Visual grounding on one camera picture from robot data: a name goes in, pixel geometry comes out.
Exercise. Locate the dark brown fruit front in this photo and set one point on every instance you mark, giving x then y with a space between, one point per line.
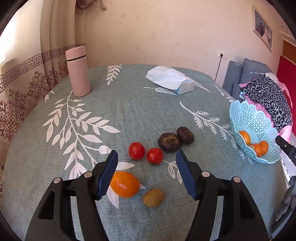
169 142

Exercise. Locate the light blue lattice fruit basket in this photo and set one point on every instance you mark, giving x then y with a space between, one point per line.
245 117

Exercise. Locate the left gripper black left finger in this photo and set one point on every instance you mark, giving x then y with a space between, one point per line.
68 205

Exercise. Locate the pink thermos bottle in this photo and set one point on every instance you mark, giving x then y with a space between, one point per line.
77 69

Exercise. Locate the teal leaf-pattern tablecloth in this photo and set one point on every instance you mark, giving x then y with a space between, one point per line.
66 136

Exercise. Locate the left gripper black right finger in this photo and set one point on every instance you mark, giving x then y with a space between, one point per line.
240 217

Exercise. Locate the framed wall picture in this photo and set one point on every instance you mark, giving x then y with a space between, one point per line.
262 28

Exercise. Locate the black white leopard cloth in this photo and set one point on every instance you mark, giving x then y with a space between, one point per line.
267 93

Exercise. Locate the tissue pack with white tissue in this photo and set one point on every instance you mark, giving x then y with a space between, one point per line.
171 79

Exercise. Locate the dark brown fruit back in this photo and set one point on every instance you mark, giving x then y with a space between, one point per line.
185 135

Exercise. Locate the large orange persimmon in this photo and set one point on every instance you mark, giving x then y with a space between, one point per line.
124 184

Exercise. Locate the white wall socket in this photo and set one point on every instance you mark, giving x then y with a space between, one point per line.
222 54

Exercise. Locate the dark brown fruit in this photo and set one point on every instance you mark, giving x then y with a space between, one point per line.
169 142
185 135

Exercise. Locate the orange mandarin in basket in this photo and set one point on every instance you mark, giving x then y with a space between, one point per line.
264 145
246 137

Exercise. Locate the wooden furniture edge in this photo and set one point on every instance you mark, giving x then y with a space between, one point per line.
289 51

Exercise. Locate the red tomato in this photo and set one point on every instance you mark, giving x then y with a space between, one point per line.
136 151
155 156

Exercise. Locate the beige patterned curtain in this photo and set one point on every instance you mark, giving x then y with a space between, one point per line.
33 58

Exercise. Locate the grey blue cushion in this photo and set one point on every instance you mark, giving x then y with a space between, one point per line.
242 73

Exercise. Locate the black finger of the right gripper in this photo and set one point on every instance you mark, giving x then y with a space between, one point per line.
287 148

